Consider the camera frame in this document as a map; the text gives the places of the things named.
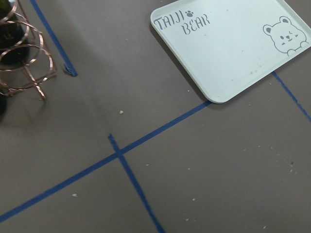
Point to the copper wire bottle rack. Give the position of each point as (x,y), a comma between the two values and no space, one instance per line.
(38,66)

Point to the white bear serving tray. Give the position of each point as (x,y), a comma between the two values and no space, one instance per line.
(228,45)

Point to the dark green wine bottle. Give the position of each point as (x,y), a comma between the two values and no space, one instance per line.
(11,34)

